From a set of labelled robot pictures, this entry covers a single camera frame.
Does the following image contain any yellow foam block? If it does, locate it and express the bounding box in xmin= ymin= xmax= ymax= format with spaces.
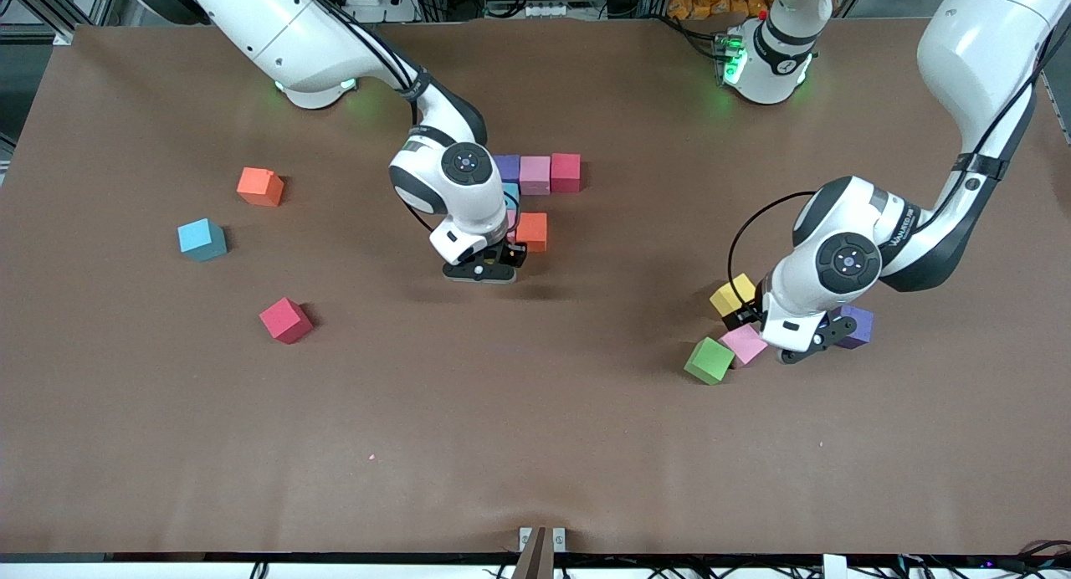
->
xmin=709 ymin=273 xmax=759 ymax=318

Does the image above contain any orange foam block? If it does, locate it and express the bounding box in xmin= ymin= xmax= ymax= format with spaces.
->
xmin=515 ymin=212 xmax=549 ymax=254
xmin=236 ymin=167 xmax=285 ymax=208

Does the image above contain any green foam block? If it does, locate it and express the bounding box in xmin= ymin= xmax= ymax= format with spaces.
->
xmin=683 ymin=336 xmax=736 ymax=387

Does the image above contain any mauve pink foam block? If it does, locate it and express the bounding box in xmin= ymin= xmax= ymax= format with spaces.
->
xmin=519 ymin=155 xmax=552 ymax=197

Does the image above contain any red foam block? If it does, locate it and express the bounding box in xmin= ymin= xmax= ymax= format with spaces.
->
xmin=259 ymin=297 xmax=315 ymax=346
xmin=550 ymin=152 xmax=582 ymax=195

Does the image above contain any paper table cover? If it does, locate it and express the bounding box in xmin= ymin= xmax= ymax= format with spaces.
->
xmin=0 ymin=14 xmax=1071 ymax=559

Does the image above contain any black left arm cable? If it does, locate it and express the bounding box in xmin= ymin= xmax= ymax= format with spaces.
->
xmin=727 ymin=18 xmax=1071 ymax=312

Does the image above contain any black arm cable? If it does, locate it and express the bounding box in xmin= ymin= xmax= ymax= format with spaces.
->
xmin=310 ymin=0 xmax=436 ymax=233
xmin=727 ymin=18 xmax=1071 ymax=312

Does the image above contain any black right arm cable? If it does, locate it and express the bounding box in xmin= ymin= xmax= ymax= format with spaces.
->
xmin=310 ymin=0 xmax=436 ymax=233

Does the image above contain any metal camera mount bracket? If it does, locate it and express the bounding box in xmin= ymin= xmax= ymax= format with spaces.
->
xmin=517 ymin=525 xmax=568 ymax=579

